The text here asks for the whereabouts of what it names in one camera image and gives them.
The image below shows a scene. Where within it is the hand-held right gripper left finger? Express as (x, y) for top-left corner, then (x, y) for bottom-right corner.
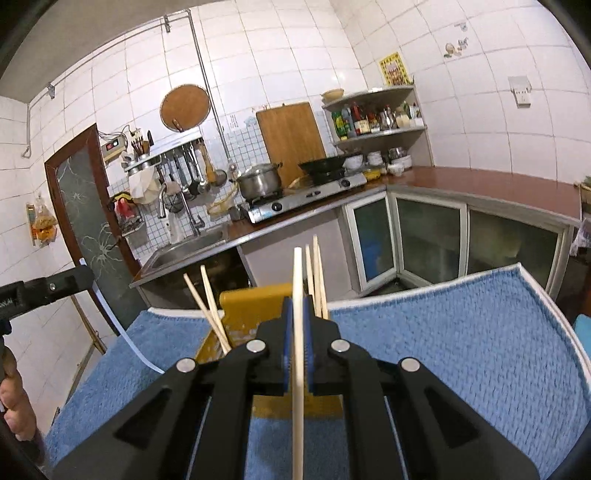
(53, 298), (294, 480)

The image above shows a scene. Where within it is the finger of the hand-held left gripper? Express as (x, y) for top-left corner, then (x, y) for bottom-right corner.
(21, 265), (96, 305)

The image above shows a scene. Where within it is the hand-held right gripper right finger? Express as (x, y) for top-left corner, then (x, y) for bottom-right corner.
(305, 298), (541, 480)

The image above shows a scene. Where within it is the yellow utensil holder box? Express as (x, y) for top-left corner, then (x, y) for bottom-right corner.
(194, 284), (345, 422)

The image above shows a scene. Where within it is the thin white plastic stick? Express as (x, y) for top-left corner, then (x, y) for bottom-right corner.
(79, 259), (165, 376)

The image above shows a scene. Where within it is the person's left hand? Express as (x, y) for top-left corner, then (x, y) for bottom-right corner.
(0, 357), (38, 442)

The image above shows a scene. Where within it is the hanging plastic bag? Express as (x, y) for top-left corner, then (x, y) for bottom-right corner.
(27, 196), (58, 245)

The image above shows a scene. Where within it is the brown frosted glass door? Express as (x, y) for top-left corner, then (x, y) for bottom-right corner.
(45, 124), (149, 320)

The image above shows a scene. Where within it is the narrow glass cabinet door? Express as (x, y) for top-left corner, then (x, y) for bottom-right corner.
(344, 196), (399, 296)

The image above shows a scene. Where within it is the white hanging cloth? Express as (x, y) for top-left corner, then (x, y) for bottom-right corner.
(128, 168), (160, 205)

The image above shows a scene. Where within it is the steel sink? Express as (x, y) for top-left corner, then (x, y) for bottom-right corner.
(139, 226), (230, 280)

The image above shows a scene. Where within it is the cream power strip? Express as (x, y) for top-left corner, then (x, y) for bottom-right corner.
(102, 136), (127, 162)

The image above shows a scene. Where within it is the steel faucet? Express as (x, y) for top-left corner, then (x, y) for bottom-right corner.
(157, 184), (204, 238)

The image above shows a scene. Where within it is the blue woven towel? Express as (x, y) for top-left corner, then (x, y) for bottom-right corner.
(44, 263), (591, 480)

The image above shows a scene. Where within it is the steel gas stove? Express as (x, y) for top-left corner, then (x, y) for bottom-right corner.
(247, 168), (368, 225)

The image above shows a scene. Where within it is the utensil cup with chopsticks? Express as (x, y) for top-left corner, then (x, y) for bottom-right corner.
(130, 129), (153, 156)

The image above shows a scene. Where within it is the steel utensil rack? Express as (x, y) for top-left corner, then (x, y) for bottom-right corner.
(124, 135), (204, 172)

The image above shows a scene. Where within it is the black ladle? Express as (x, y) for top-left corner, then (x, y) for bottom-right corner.
(182, 148), (200, 195)

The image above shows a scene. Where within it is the steel pot with lid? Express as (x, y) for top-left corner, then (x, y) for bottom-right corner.
(231, 161), (283, 201)

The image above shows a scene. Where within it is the steel ladle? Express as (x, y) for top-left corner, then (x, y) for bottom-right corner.
(191, 145), (211, 192)

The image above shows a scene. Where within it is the wooden spatula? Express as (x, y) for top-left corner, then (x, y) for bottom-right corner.
(199, 143), (218, 183)

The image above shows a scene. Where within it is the black wok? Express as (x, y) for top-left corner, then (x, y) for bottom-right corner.
(298, 154), (349, 175)

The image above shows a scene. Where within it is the wooden cutting board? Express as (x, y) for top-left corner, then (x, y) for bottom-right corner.
(256, 102), (328, 188)

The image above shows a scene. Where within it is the round wooden lid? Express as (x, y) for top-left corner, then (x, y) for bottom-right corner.
(160, 83), (212, 132)

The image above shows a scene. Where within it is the wide glass cabinet door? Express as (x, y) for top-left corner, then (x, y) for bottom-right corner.
(466, 210), (568, 296)

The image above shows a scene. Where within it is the steel corner shelf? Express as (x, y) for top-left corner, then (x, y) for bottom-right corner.
(322, 85), (435, 169)

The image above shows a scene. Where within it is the red sauce bottle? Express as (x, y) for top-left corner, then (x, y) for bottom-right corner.
(351, 102), (370, 136)

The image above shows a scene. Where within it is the blue plastic item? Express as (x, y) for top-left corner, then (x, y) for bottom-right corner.
(573, 315), (591, 361)

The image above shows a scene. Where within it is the white plastic bag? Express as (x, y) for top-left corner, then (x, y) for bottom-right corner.
(571, 226), (591, 257)

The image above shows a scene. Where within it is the red wire basket rack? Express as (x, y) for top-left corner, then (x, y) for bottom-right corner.
(111, 193), (144, 236)

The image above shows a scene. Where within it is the yellow hose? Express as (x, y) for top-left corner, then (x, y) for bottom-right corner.
(207, 182), (243, 217)

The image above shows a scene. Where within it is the metal wall pipe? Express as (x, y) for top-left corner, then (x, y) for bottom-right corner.
(23, 8), (232, 162)

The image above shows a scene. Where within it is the yellow wall poster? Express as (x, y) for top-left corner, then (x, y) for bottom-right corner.
(379, 52), (408, 87)

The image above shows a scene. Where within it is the white wall socket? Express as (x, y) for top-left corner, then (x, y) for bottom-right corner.
(508, 75), (532, 108)

